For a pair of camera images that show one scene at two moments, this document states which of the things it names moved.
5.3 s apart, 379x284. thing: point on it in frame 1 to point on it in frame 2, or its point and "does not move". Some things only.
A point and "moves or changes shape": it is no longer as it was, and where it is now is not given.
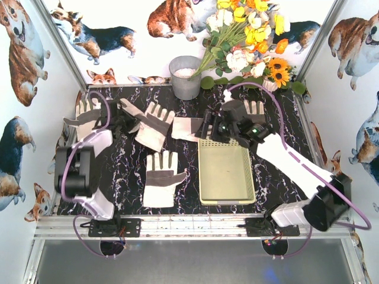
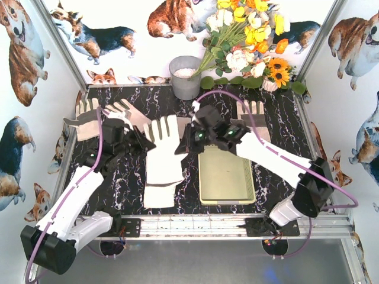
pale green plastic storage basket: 225,173 does not move
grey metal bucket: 181,68 does not move
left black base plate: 116,228 does not move
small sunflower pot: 276,73 does not move
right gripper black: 211,127 to 189,137
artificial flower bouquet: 241,35 does not move
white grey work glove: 153,128 moves or changes shape
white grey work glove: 255,110 does not move
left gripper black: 124,119 to 134,139
